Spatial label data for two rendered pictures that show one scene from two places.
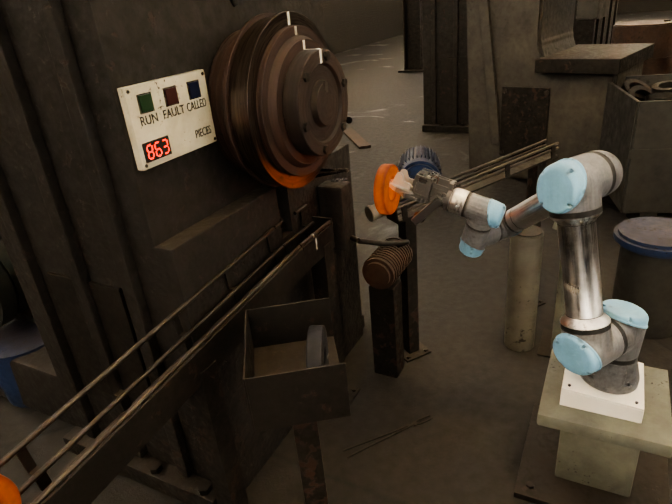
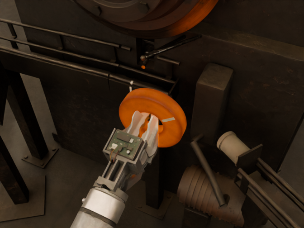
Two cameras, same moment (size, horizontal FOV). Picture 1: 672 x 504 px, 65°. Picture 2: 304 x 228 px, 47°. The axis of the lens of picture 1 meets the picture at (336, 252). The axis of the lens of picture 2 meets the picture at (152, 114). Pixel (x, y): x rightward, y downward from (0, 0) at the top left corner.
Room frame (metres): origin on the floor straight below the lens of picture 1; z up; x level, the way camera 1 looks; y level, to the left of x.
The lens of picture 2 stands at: (1.51, -0.70, 1.42)
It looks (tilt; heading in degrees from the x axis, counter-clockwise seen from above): 48 degrees down; 85
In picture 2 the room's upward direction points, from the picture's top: straight up
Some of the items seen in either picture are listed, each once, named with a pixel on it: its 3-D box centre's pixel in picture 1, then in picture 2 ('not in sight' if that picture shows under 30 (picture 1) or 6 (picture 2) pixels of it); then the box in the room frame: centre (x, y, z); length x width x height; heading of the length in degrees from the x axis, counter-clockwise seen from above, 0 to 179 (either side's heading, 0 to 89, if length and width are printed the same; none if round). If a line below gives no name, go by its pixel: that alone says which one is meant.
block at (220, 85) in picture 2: (336, 215); (211, 104); (1.74, -0.01, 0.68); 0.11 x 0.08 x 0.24; 60
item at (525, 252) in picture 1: (522, 290); not in sight; (1.80, -0.72, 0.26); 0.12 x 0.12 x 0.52
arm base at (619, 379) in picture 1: (611, 361); not in sight; (1.15, -0.73, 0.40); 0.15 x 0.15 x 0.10
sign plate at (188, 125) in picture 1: (172, 117); not in sight; (1.28, 0.35, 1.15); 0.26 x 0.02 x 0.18; 150
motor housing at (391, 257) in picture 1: (390, 308); (208, 224); (1.75, -0.19, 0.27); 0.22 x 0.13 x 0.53; 150
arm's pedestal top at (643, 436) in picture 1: (604, 396); not in sight; (1.15, -0.72, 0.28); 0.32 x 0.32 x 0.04; 61
